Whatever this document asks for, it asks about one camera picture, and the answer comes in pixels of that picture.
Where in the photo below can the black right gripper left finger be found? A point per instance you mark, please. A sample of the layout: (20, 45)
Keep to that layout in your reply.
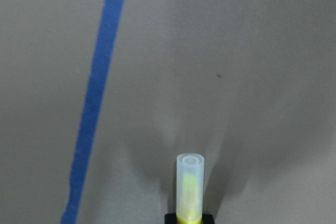
(170, 219)

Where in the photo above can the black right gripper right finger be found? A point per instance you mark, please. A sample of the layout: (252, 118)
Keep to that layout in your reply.
(207, 219)

